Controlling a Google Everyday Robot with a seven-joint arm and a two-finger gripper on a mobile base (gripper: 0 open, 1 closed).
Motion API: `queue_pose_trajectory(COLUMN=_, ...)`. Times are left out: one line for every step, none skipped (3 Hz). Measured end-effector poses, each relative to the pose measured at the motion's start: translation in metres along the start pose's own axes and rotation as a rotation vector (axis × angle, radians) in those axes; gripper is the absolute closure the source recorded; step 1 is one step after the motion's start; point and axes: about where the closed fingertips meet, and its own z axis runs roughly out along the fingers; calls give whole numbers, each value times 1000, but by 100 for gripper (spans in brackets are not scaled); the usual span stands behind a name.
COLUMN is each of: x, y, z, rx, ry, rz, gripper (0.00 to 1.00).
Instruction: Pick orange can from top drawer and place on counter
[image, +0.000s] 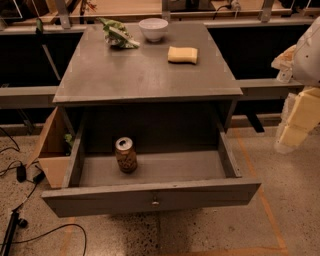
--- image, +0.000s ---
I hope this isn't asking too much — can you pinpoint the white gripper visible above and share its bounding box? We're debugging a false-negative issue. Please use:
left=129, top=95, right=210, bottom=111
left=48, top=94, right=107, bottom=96
left=271, top=45, right=320, bottom=148

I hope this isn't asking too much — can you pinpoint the orange soda can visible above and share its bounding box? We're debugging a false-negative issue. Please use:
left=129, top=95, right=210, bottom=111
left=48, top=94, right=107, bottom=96
left=115, top=137, right=138, bottom=173

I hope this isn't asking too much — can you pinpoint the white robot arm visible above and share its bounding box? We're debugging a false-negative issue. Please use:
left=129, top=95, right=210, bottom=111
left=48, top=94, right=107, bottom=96
left=271, top=17, right=320, bottom=153

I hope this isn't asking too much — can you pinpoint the open grey drawer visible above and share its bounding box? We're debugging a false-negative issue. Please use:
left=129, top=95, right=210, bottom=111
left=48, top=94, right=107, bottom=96
left=42, top=110, right=260, bottom=217

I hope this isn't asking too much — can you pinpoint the grey cabinet counter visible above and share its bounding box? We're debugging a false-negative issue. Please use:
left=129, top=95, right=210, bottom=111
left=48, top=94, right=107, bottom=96
left=53, top=22, right=242, bottom=127

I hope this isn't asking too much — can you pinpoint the yellow sponge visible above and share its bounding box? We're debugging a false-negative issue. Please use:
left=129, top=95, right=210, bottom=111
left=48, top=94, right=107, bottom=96
left=168, top=46, right=198, bottom=64

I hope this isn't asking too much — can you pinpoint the white ceramic bowl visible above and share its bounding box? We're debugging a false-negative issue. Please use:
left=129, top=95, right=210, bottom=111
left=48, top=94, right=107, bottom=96
left=139, top=18, right=169, bottom=42

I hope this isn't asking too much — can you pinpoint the green chip bag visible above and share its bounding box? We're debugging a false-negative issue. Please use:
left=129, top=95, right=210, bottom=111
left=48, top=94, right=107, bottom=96
left=97, top=17, right=140, bottom=49

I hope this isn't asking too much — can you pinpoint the cardboard box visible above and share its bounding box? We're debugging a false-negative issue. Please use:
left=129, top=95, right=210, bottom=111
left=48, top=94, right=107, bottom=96
left=26, top=107, right=72, bottom=189

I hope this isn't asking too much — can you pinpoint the black power adapter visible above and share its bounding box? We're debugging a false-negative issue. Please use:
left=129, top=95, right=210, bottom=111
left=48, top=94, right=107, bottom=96
left=16, top=165, right=27, bottom=183

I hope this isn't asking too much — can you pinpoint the black tripod leg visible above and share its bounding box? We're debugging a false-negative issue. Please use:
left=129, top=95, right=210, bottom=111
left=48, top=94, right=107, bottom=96
left=0, top=210, right=28, bottom=256

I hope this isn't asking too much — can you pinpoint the black floor cable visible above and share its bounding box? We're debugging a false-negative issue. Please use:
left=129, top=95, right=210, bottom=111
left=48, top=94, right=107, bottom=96
left=0, top=223, right=88, bottom=256

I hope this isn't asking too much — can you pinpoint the grey side rail shelf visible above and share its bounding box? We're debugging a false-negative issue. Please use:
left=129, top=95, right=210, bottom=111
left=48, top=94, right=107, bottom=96
left=0, top=86, right=58, bottom=109

